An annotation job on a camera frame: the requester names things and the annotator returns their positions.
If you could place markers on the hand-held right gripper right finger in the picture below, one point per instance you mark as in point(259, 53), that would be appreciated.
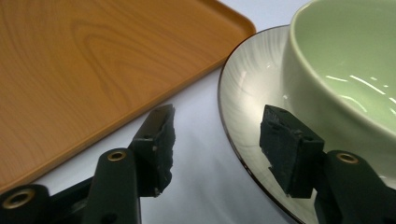
point(289, 149)

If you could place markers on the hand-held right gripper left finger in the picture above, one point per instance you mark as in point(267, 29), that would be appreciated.
point(155, 149)

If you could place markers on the grey ceramic plate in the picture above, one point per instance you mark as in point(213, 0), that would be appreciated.
point(249, 87)

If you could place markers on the green ceramic bowl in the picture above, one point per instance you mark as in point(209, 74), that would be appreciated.
point(342, 62)

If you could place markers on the wooden tray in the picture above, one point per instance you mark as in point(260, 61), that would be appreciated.
point(93, 77)

